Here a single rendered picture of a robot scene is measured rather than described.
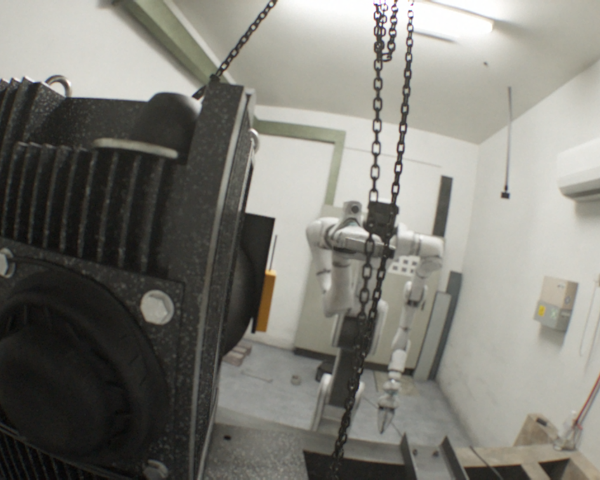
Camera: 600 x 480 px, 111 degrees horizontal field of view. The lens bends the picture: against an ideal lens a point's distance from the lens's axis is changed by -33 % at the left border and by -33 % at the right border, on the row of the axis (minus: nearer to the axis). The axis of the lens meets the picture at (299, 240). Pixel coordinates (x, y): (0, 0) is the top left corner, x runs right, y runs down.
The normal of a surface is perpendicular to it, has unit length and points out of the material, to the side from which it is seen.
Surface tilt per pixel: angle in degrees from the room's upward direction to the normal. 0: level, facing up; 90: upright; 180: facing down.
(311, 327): 90
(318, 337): 90
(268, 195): 90
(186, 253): 90
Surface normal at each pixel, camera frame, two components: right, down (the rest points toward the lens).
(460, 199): -0.14, 0.01
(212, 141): 0.11, 0.06
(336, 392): -0.26, 0.22
